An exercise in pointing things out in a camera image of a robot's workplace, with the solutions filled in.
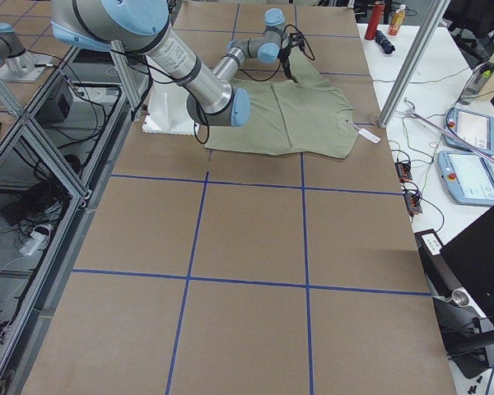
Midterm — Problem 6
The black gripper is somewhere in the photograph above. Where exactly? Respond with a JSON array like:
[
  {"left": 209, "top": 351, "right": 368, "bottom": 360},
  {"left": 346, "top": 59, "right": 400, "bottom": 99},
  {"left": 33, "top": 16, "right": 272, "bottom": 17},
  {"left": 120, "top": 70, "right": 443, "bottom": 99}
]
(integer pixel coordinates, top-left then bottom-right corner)
[{"left": 279, "top": 46, "right": 292, "bottom": 79}]

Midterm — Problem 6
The olive green long-sleeve shirt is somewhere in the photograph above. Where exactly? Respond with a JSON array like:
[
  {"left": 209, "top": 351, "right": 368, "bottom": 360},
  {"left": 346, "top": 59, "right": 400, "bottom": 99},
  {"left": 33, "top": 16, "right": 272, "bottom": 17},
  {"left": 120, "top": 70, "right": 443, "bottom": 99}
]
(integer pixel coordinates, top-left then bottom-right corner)
[{"left": 205, "top": 49, "right": 357, "bottom": 159}]

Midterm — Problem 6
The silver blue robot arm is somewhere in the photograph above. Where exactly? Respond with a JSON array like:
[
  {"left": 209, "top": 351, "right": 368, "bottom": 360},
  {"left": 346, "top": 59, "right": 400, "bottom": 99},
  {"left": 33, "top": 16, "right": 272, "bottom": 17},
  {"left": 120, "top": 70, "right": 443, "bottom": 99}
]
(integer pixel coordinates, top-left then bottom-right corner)
[
  {"left": 51, "top": 1, "right": 291, "bottom": 127},
  {"left": 0, "top": 22, "right": 53, "bottom": 82}
]

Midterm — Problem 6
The folded dark blue umbrella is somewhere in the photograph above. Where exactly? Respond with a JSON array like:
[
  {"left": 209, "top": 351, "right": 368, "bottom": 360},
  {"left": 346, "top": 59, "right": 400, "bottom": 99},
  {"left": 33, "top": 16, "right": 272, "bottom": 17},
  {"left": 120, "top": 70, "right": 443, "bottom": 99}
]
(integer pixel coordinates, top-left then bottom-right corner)
[{"left": 375, "top": 30, "right": 395, "bottom": 55}]

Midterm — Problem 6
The red cylindrical bottle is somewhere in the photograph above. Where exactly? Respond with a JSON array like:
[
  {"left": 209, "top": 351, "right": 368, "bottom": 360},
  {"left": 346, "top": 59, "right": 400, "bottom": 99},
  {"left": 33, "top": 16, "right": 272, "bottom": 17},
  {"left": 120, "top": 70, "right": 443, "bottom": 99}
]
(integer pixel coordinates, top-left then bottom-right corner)
[{"left": 364, "top": 1, "right": 385, "bottom": 40}]

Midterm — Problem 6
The white paper price tag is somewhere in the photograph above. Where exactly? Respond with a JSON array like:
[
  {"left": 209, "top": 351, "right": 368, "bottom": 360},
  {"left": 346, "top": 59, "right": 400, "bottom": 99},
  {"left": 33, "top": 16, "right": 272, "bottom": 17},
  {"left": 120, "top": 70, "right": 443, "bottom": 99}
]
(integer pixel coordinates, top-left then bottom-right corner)
[{"left": 358, "top": 128, "right": 381, "bottom": 144}]

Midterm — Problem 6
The orange drink bottle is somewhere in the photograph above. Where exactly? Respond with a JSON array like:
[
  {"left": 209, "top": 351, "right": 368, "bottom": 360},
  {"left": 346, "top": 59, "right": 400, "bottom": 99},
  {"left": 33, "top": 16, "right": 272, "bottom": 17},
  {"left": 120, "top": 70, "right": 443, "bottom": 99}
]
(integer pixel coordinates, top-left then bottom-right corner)
[{"left": 388, "top": 4, "right": 406, "bottom": 36}]

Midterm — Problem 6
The orange black circuit board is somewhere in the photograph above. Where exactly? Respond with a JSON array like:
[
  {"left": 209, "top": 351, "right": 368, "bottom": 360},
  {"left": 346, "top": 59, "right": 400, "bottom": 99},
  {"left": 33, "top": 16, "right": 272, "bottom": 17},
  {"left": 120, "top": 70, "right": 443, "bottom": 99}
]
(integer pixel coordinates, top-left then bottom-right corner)
[{"left": 395, "top": 161, "right": 412, "bottom": 183}]

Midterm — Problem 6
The upper blue teach pendant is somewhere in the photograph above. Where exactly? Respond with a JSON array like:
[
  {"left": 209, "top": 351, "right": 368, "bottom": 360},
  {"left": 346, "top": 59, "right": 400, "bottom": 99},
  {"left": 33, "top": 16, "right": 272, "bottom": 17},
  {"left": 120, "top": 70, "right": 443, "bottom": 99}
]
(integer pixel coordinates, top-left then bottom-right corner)
[{"left": 445, "top": 108, "right": 494, "bottom": 156}]

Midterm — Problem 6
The blue teach pendant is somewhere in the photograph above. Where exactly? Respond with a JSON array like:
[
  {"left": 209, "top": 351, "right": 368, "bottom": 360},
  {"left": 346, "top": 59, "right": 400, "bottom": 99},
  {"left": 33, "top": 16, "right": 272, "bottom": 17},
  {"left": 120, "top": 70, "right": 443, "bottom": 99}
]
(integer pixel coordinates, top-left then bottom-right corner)
[
  {"left": 437, "top": 151, "right": 494, "bottom": 207},
  {"left": 445, "top": 108, "right": 494, "bottom": 156}
]

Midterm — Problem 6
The lower blue teach pendant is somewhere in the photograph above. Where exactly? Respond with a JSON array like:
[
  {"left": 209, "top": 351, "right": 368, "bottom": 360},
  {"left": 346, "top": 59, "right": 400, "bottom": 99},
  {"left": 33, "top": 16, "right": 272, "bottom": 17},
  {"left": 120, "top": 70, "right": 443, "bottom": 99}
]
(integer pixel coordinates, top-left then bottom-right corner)
[{"left": 437, "top": 151, "right": 494, "bottom": 207}]

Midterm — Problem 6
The black laptop computer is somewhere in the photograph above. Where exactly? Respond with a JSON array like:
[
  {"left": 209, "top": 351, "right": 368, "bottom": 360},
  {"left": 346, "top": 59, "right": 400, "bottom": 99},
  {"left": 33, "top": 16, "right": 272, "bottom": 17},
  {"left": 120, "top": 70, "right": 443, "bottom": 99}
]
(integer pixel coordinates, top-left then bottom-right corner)
[{"left": 440, "top": 206, "right": 494, "bottom": 325}]

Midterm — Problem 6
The black monitor stand base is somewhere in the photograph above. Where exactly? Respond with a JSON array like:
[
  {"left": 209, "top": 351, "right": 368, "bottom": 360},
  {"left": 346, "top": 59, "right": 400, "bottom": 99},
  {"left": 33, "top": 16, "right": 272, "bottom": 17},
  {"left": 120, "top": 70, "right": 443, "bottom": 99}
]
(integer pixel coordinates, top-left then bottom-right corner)
[{"left": 432, "top": 298, "right": 494, "bottom": 379}]

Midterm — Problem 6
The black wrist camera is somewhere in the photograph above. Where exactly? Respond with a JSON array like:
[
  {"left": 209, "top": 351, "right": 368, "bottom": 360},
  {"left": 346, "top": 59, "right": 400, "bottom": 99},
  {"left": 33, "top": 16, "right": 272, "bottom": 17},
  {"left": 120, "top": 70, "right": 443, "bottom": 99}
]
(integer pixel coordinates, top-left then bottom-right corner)
[{"left": 288, "top": 30, "right": 305, "bottom": 52}]

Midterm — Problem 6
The white camera mast with base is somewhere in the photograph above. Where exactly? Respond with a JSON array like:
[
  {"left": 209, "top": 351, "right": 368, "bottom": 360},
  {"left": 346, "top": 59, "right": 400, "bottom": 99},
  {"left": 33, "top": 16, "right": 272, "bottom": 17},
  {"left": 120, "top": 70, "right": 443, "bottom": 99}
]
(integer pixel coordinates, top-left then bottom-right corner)
[{"left": 142, "top": 53, "right": 206, "bottom": 136}]

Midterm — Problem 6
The aluminium frame post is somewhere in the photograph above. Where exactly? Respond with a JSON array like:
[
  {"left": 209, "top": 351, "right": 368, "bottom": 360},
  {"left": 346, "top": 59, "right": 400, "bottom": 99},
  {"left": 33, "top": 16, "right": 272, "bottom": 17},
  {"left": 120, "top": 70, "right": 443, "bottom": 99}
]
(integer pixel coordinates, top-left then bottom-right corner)
[{"left": 378, "top": 0, "right": 450, "bottom": 128}]

